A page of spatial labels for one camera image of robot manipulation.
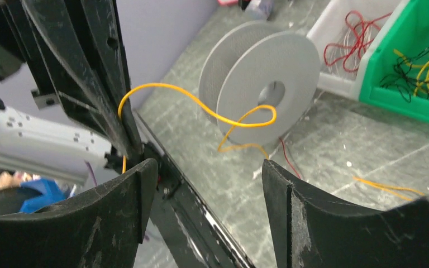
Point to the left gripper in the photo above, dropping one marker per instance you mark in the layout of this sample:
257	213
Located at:
48	34

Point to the green plastic bin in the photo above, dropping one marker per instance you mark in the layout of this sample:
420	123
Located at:
397	75

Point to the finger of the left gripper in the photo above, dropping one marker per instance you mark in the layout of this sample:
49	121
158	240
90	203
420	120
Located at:
104	51

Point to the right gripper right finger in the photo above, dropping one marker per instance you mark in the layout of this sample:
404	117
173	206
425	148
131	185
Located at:
313	228

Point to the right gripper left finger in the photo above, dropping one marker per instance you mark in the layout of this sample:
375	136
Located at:
101	227

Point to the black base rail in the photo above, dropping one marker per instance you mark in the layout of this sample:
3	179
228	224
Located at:
192	233

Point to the white filament spool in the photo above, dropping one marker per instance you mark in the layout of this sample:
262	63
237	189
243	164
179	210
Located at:
262	75

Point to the white plastic bin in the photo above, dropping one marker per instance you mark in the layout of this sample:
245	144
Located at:
346	35

